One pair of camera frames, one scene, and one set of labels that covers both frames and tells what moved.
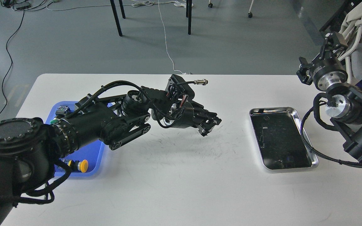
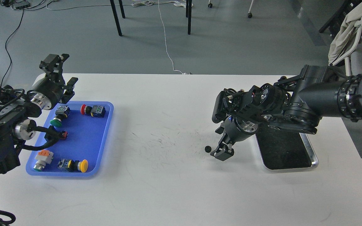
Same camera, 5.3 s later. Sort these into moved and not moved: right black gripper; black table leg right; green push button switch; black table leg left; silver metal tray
Moved: right black gripper
Not moved: green push button switch; black table leg left; silver metal tray; black table leg right
